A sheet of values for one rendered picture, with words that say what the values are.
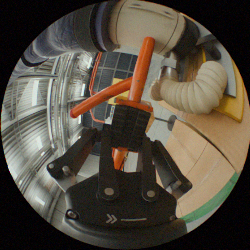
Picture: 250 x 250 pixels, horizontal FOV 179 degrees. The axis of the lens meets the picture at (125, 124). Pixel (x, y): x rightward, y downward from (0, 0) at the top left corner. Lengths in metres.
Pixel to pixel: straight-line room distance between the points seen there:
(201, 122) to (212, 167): 0.59
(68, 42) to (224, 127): 0.31
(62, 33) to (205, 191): 0.97
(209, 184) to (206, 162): 0.19
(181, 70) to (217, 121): 0.12
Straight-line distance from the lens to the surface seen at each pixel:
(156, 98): 0.20
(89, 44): 0.19
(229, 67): 0.16
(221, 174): 0.71
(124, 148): 0.16
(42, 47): 0.29
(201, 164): 0.80
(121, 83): 0.16
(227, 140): 0.15
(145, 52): 0.15
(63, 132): 6.56
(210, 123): 0.17
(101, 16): 0.16
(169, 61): 0.18
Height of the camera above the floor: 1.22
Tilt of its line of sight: 4 degrees down
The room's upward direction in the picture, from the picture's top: 78 degrees counter-clockwise
